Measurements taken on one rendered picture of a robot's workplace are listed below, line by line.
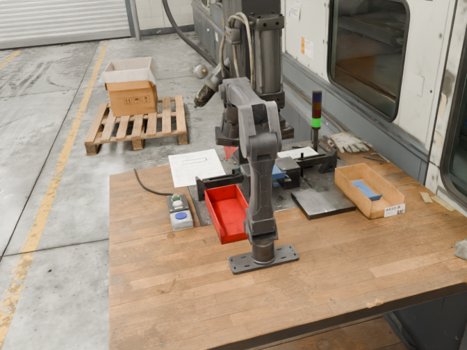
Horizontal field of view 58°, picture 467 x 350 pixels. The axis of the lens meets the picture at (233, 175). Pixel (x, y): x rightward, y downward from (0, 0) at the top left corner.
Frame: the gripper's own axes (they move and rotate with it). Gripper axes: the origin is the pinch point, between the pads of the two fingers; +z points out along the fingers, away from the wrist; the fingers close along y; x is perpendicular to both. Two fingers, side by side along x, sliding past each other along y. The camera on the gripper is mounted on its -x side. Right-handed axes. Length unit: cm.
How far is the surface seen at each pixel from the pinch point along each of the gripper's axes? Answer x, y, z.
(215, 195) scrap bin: -2.3, 1.1, 19.3
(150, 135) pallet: -238, 39, 159
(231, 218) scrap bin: 9.5, -3.6, 18.6
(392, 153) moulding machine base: -33, -78, 15
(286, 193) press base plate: -4.0, -24.9, 17.4
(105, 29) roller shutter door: -864, 187, 311
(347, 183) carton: 0.6, -43.5, 6.9
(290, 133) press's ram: -11.2, -22.5, -4.0
